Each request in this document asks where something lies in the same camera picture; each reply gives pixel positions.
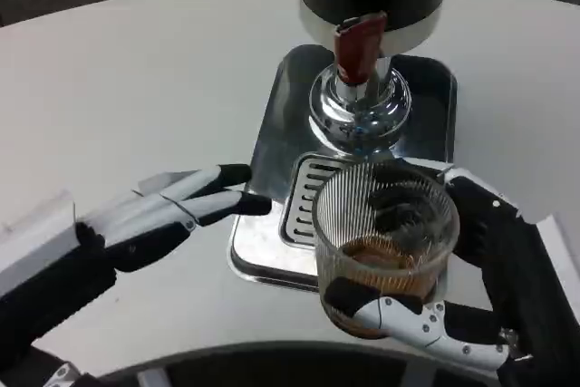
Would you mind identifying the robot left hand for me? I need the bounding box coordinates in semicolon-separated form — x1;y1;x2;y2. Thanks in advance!
0;162;273;363

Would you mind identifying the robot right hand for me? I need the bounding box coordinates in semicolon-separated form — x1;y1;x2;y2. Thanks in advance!
324;166;580;387

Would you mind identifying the clear ribbed glass cup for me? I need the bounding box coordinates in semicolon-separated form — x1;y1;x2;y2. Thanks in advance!
311;163;461;341

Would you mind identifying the steel drip tray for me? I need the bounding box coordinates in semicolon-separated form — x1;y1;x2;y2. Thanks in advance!
227;44;459;294

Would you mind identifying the slotted steel tray grid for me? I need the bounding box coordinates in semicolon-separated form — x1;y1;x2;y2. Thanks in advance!
277;154;363;248

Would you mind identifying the red tap handle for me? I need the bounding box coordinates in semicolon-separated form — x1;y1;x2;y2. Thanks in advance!
333;10;389;85

